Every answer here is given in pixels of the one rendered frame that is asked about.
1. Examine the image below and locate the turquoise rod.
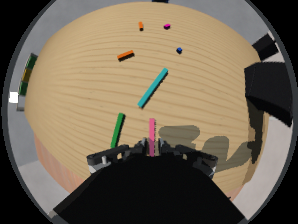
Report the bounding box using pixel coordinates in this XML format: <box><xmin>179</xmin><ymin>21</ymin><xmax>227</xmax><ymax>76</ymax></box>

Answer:
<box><xmin>137</xmin><ymin>67</ymin><xmax>168</xmax><ymax>108</ymax></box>

